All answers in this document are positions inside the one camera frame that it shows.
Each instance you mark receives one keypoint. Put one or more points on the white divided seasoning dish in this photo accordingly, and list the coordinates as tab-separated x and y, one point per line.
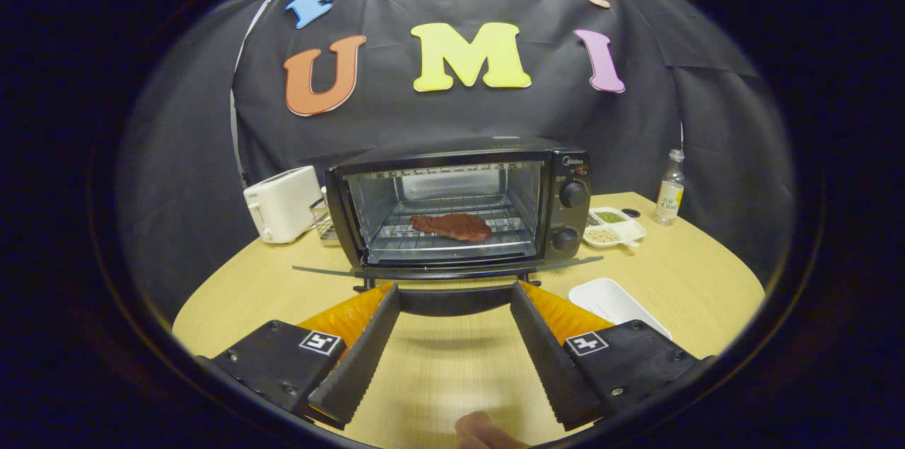
615	230

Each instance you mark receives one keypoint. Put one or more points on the white bread toaster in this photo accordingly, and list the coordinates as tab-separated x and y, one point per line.
283	205

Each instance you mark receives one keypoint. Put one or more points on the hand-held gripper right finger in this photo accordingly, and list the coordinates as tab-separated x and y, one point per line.
548	364

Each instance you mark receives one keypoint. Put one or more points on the brown meat slice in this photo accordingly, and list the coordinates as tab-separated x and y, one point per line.
452	226

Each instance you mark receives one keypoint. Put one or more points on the black toaster oven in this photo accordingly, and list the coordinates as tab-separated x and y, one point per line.
452	152

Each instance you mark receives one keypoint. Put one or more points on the white rectangular tray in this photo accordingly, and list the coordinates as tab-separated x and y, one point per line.
611	300

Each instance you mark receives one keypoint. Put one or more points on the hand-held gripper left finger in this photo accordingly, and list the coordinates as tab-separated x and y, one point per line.
360	357

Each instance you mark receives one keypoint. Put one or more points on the black backdrop cloth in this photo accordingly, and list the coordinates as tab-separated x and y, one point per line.
452	117

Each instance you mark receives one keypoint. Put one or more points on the clear glass bottle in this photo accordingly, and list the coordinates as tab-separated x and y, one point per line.
669	198

